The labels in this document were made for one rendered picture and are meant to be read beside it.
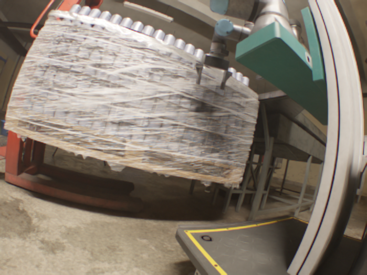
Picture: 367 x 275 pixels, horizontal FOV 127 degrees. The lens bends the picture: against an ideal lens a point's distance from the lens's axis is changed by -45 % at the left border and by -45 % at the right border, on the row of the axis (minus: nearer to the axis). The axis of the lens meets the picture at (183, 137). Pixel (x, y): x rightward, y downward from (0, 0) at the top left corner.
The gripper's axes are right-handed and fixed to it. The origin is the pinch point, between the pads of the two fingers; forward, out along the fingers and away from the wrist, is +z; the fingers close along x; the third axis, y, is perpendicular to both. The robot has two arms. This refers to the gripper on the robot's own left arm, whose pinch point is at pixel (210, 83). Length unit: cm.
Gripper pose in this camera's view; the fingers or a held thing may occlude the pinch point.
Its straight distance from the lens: 84.2
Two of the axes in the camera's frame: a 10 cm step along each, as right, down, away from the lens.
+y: -2.0, -3.9, 9.0
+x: -9.6, -1.0, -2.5
